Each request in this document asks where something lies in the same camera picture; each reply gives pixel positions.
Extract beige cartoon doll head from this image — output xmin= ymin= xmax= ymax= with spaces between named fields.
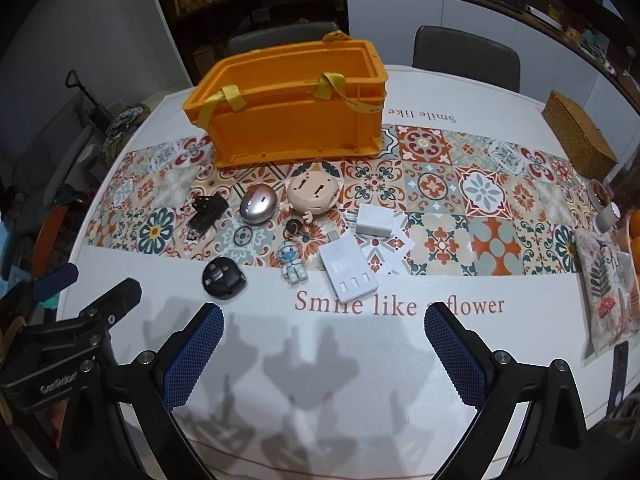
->
xmin=283 ymin=162 xmax=341 ymax=226

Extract dark chair right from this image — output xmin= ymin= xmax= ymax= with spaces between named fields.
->
xmin=412 ymin=25 xmax=521 ymax=92

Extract black handled shovel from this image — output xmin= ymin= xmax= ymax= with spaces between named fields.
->
xmin=65 ymin=70 xmax=113 ymax=131

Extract patterned tile table runner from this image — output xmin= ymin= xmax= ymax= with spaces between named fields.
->
xmin=85 ymin=125 xmax=597 ymax=276

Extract dark chair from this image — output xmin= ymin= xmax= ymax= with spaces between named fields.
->
xmin=412 ymin=25 xmax=521 ymax=92
xmin=228 ymin=22 xmax=340 ymax=55

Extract white cup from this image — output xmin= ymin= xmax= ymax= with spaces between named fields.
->
xmin=593 ymin=202 xmax=622 ymax=234

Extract white usb power strip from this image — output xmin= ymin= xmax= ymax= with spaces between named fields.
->
xmin=320 ymin=233 xmax=378 ymax=304

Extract black key ring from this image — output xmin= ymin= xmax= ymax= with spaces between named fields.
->
xmin=281 ymin=219 xmax=313 ymax=242

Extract black round gadget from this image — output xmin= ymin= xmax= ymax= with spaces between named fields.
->
xmin=202 ymin=257 xmax=246 ymax=300

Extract oranges in basket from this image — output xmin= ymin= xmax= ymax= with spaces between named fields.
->
xmin=620 ymin=209 xmax=640 ymax=257

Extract white wall charger cube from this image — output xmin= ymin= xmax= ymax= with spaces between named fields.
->
xmin=356 ymin=204 xmax=395 ymax=237

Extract patterned fabric bundle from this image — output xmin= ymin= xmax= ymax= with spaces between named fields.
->
xmin=102 ymin=103 xmax=151 ymax=166

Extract small medic figurine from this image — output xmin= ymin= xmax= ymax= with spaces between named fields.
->
xmin=277 ymin=240 xmax=308 ymax=285

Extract black smartphone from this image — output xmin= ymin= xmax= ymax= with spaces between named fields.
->
xmin=606 ymin=340 xmax=629 ymax=415

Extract embroidered cloth cushion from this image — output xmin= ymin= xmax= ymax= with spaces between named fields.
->
xmin=575 ymin=229 xmax=639 ymax=356

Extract orange plastic storage crate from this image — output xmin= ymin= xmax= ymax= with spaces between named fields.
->
xmin=183 ymin=32 xmax=388 ymax=167

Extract black clip mount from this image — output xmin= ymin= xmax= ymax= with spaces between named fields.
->
xmin=188 ymin=193 xmax=229 ymax=236

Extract dark chair left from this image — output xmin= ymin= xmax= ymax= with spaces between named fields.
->
xmin=228 ymin=22 xmax=340 ymax=55

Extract silver egg-shaped case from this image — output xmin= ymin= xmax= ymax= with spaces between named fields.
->
xmin=239 ymin=183 xmax=278 ymax=226

